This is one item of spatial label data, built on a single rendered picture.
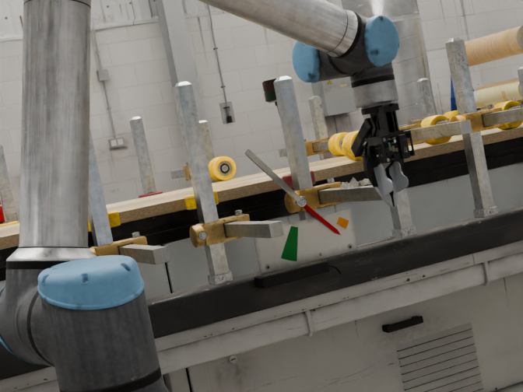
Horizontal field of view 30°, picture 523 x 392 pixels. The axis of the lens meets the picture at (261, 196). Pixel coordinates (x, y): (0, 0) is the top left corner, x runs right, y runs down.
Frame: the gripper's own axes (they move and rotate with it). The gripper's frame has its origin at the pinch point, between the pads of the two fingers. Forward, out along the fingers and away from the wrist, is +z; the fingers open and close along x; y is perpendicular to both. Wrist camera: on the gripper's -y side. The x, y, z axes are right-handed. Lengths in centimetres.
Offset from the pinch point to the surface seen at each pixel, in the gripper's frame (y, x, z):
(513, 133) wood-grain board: -50, 73, -6
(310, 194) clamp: -29.8, -3.5, -2.9
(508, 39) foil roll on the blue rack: -558, 480, -68
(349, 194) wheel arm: -14.6, -1.4, -2.0
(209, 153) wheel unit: -140, 14, -17
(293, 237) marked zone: -29.8, -10.2, 6.0
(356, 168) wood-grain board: -50, 21, -6
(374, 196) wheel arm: -3.7, -1.4, -1.4
